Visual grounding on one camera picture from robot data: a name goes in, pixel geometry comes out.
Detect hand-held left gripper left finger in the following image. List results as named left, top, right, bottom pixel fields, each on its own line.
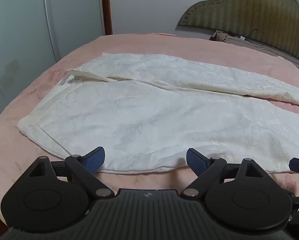
left=27, top=147, right=115, bottom=200

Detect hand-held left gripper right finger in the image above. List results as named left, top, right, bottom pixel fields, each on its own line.
left=182, top=148, right=267, bottom=199

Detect white fleece pants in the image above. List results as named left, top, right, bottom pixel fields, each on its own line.
left=17, top=52, right=299, bottom=174

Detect pink bed blanket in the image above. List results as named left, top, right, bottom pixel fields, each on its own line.
left=0, top=32, right=299, bottom=228

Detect brown pillow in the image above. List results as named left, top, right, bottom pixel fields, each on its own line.
left=209, top=29, right=299, bottom=70

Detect pale glossy wardrobe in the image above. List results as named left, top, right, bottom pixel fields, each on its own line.
left=0, top=0, right=105, bottom=107

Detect olive striped headboard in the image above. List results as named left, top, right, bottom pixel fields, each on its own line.
left=177, top=0, right=299, bottom=63

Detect black charging cable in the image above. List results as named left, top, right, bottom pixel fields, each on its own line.
left=223, top=28, right=268, bottom=48

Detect brown wooden door frame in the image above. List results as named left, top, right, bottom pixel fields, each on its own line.
left=101, top=0, right=113, bottom=36

